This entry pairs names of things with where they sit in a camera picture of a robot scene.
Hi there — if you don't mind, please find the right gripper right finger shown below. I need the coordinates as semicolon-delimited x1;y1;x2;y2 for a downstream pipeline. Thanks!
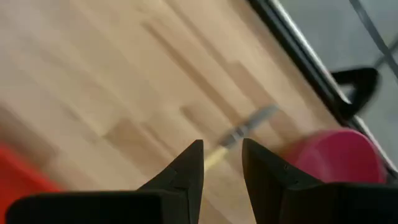
242;138;321;224

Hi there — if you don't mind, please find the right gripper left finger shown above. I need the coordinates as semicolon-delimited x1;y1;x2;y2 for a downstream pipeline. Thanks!
138;139;205;224

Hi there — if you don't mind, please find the magenta bowl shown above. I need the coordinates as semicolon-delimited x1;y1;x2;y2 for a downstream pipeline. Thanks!
281;129;388;185

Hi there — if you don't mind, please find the red plastic tray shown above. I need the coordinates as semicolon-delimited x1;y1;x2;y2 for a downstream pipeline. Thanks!
0;141;63;218

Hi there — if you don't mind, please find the black aluminium table frame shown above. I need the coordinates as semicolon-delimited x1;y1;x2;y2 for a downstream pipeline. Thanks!
247;0;398;180

